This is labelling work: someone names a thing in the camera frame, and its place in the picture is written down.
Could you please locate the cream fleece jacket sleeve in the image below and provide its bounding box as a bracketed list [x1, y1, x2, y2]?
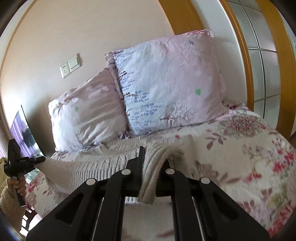
[1, 157, 25, 233]

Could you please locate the cream cable-knit sweater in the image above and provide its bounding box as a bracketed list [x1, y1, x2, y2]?
[36, 143, 190, 204]

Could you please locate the white wall switch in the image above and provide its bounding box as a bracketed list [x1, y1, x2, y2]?
[68, 54, 81, 72]

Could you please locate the pink lavender print pillow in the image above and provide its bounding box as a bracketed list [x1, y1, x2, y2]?
[105, 30, 228, 136]

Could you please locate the flat screen monitor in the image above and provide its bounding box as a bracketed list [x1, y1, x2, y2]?
[10, 106, 43, 158]

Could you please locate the person's left hand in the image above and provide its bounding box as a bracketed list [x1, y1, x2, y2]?
[6, 174, 27, 197]

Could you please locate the white wall socket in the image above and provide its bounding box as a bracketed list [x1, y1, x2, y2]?
[60, 62, 70, 78]

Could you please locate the wooden door frame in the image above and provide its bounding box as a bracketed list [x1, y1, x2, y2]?
[159, 1, 295, 139]

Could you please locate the pale pink rear pillow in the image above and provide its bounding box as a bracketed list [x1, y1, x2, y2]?
[48, 68, 128, 152]

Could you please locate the floral bed quilt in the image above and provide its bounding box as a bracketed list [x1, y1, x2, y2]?
[26, 104, 295, 240]

